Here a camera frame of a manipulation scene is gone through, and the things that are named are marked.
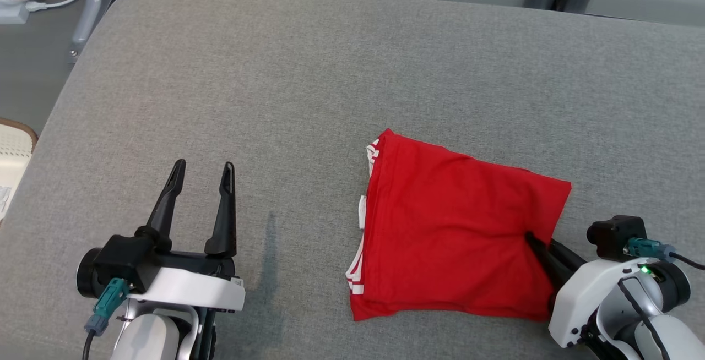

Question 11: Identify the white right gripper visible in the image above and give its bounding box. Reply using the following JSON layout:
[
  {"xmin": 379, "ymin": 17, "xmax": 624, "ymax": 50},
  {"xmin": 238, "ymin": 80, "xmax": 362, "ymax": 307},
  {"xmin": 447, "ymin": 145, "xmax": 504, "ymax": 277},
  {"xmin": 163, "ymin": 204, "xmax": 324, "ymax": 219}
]
[{"xmin": 525, "ymin": 232, "xmax": 643, "ymax": 348}]

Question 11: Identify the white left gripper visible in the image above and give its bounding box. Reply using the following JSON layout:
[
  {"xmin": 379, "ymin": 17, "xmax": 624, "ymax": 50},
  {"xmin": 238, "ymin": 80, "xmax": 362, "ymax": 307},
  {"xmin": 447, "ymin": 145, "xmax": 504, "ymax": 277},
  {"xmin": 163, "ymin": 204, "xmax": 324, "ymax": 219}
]
[{"xmin": 127, "ymin": 159, "xmax": 247, "ymax": 313}]

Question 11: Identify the red shirt with white trim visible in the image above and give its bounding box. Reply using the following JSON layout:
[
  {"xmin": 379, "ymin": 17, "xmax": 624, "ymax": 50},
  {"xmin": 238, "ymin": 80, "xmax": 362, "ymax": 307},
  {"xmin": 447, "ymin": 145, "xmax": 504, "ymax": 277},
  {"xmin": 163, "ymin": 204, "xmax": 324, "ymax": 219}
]
[{"xmin": 345, "ymin": 128, "xmax": 573, "ymax": 323}]

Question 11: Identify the white basket with brown rim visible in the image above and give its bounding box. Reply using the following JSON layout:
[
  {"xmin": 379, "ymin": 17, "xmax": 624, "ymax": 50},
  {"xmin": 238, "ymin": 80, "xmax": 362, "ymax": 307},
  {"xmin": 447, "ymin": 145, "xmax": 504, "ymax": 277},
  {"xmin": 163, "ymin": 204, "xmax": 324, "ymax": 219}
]
[{"xmin": 0, "ymin": 117, "xmax": 39, "ymax": 224}]

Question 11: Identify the white power strip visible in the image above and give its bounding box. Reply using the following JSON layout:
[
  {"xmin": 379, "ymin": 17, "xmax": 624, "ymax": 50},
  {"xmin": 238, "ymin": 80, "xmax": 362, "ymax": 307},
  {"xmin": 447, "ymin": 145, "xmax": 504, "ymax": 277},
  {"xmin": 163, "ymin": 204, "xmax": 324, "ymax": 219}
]
[{"xmin": 0, "ymin": 1, "xmax": 30, "ymax": 25}]

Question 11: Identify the right teal plug black cable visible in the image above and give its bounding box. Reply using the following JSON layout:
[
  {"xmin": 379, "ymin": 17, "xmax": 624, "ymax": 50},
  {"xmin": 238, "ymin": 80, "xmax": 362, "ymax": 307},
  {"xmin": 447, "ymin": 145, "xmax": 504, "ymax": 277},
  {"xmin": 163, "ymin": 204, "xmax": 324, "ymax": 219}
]
[{"xmin": 624, "ymin": 237, "xmax": 705, "ymax": 271}]

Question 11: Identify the teal plug black cable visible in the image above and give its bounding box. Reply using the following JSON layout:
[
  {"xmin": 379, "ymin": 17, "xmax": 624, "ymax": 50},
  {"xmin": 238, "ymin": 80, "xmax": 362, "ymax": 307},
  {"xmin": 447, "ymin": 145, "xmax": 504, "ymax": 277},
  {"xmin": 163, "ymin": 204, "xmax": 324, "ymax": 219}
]
[
  {"xmin": 624, "ymin": 237, "xmax": 705, "ymax": 271},
  {"xmin": 82, "ymin": 277, "xmax": 131, "ymax": 360}
]

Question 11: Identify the left teal plug black cable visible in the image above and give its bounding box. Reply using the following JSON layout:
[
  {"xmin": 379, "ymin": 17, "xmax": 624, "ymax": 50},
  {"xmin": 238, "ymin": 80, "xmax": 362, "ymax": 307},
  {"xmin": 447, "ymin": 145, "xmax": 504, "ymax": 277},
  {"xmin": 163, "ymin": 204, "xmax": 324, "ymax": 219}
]
[{"xmin": 82, "ymin": 277, "xmax": 131, "ymax": 360}]

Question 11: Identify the grey metal frame leg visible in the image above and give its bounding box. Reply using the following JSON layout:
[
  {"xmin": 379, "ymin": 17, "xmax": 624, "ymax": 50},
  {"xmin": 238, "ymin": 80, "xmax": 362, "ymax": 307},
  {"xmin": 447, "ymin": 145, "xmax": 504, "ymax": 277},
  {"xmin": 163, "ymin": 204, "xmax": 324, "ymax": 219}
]
[{"xmin": 68, "ymin": 0, "xmax": 115, "ymax": 64}]

